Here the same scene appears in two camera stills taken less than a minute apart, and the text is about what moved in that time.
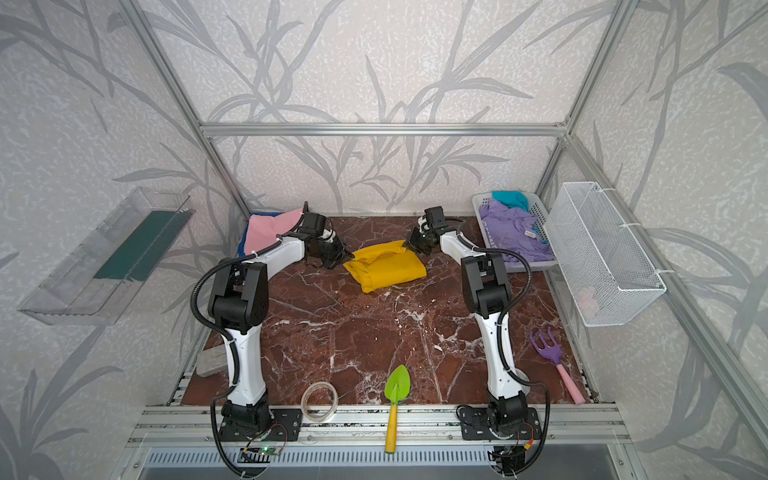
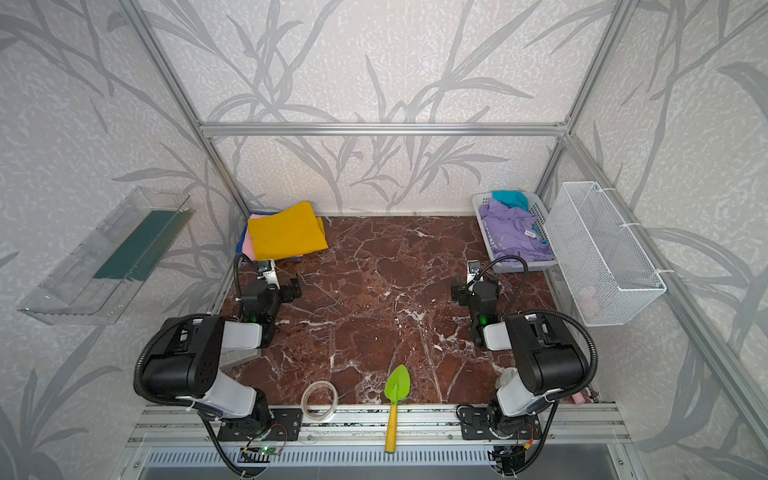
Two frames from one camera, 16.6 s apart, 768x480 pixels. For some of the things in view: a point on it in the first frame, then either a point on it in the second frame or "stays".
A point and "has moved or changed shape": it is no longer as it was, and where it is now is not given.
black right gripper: x=421 y=240 -> x=462 y=293
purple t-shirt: x=514 y=235 stays
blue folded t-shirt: x=242 y=252 stays
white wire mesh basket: x=606 y=275 stays
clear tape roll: x=304 y=398 stays
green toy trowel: x=397 y=388 stays
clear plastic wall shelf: x=94 y=283 stays
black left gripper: x=332 y=252 -> x=288 y=288
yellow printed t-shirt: x=383 y=265 has moved or changed shape
